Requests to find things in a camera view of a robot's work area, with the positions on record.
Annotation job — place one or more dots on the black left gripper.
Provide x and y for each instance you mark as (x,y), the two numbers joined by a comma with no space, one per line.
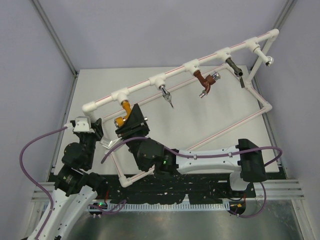
(98,129)

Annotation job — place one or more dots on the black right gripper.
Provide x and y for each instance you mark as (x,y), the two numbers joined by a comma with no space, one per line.
(135,123)

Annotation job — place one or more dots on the yellow water faucet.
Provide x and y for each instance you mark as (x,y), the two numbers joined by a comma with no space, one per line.
(121,120)

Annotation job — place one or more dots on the white PVC pipe frame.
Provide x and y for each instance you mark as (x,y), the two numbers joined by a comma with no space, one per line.
(217,120)

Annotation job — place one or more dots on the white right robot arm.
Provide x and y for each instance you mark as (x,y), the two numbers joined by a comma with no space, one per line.
(244,160)

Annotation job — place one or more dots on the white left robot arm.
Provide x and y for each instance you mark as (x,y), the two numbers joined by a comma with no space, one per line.
(74,188)

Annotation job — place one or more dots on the brown water faucet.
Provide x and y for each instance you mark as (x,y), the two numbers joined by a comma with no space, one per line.
(207,81)

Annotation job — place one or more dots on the chrome lever faucet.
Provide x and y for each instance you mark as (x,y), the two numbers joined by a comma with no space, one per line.
(166,95)

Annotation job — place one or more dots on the dark grey lever faucet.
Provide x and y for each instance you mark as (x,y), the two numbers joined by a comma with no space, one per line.
(237,71)

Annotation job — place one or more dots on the white chrome-tipped faucet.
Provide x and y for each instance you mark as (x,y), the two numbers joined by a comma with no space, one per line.
(267,60)

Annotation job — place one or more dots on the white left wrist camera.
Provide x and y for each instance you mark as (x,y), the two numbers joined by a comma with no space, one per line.
(81,124)

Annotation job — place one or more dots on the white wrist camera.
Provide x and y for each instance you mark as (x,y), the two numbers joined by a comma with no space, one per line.
(108,143)
(81,124)

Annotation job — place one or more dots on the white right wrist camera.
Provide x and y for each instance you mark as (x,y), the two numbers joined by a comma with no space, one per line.
(108,143)

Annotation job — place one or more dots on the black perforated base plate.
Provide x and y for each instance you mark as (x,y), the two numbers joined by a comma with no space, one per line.
(199,188)

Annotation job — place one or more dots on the white slotted cable duct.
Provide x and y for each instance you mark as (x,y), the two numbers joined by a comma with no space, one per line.
(184,206)

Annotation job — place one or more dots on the aluminium frame post left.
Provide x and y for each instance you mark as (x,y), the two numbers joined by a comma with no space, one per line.
(36,4)

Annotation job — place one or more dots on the aluminium frame post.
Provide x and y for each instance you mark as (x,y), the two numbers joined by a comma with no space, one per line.
(36,4)
(279,23)

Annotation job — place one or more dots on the aluminium front rail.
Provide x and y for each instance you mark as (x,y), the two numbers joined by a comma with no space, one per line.
(280,189)

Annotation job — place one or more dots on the aluminium frame post right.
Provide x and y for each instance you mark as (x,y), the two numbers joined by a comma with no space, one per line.
(279,23)

